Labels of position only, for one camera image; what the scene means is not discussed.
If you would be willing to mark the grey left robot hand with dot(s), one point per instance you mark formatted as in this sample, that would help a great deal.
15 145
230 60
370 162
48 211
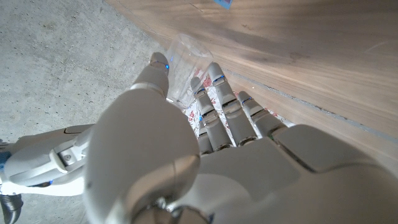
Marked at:
248 180

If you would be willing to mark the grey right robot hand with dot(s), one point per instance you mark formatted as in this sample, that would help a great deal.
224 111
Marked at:
34 158

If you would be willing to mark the clear plastic medicine bottle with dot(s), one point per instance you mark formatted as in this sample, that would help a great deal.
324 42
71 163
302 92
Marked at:
189 59

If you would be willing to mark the blue sugar packet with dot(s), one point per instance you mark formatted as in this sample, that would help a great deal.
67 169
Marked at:
224 3

